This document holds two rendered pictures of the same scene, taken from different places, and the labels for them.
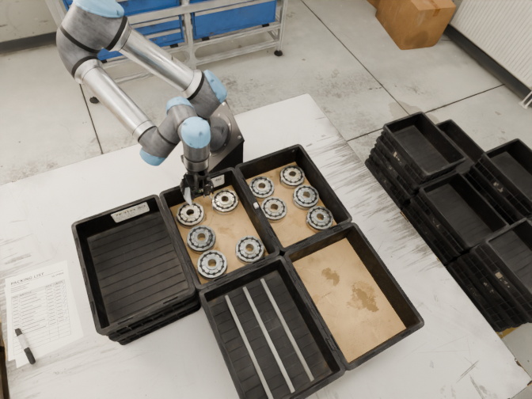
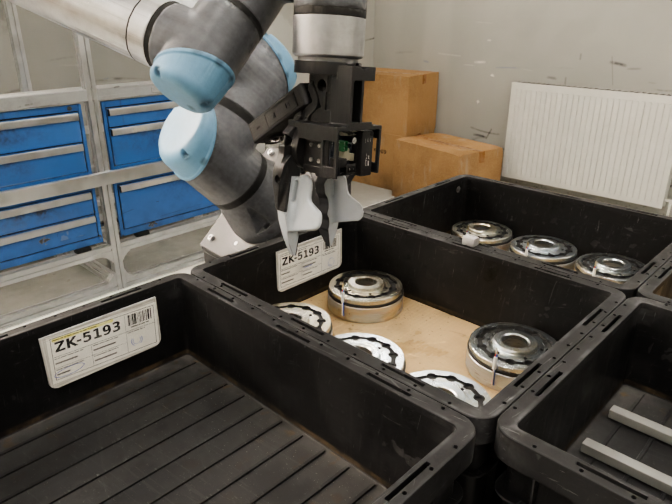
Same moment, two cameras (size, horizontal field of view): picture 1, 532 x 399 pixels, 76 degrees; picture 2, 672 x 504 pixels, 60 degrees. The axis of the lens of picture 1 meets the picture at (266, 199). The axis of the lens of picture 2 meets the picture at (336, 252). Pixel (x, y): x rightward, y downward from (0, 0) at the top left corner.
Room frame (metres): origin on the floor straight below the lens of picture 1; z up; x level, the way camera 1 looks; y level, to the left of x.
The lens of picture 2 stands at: (-0.02, 0.35, 1.21)
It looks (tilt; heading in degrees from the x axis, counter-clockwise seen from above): 23 degrees down; 347
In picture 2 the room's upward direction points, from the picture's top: straight up
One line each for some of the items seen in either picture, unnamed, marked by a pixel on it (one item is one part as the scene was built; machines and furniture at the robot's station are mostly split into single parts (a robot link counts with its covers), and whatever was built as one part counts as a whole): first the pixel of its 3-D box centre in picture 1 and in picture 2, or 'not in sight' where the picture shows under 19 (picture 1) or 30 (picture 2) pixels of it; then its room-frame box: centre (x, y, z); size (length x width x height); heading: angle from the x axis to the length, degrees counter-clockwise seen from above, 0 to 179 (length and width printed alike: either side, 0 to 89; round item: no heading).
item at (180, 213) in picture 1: (190, 213); (289, 323); (0.59, 0.27, 0.86); 0.10 x 0.10 x 0.01
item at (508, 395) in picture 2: (217, 223); (397, 290); (0.54, 0.16, 0.92); 0.40 x 0.30 x 0.02; 34
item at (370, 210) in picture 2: (291, 193); (524, 224); (0.70, -0.09, 0.92); 0.40 x 0.30 x 0.02; 34
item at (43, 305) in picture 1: (39, 308); not in sight; (0.21, 0.74, 0.70); 0.33 x 0.23 x 0.01; 33
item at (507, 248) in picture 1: (505, 279); not in sight; (0.72, -1.29, 0.37); 0.40 x 0.30 x 0.45; 33
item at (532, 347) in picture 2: (249, 248); (515, 342); (0.49, 0.03, 0.86); 0.05 x 0.05 x 0.01
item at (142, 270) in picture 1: (135, 263); (167, 463); (0.37, 0.41, 0.87); 0.40 x 0.30 x 0.11; 34
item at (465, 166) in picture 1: (446, 156); not in sight; (1.62, -1.18, 0.26); 0.40 x 0.30 x 0.23; 33
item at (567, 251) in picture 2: (305, 195); (543, 247); (0.74, -0.16, 0.86); 0.10 x 0.10 x 0.01
